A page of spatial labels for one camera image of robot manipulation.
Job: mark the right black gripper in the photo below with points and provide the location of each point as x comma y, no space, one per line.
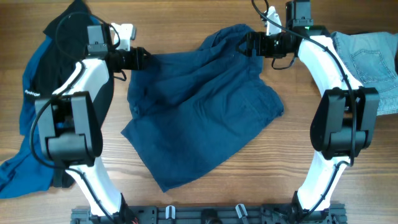
260,37

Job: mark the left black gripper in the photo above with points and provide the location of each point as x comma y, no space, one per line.
136,61

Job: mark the navy blue shorts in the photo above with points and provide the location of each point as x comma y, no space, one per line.
191,111

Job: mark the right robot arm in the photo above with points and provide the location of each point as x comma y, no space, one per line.
344,122

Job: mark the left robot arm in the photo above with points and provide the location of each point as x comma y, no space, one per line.
69,122

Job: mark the black folded garment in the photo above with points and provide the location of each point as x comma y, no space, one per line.
364,33

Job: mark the light blue denim jeans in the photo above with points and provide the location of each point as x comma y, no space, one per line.
372,59

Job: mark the blue t-shirt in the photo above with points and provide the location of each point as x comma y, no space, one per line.
11,170

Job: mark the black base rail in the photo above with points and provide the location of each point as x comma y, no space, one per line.
267,213

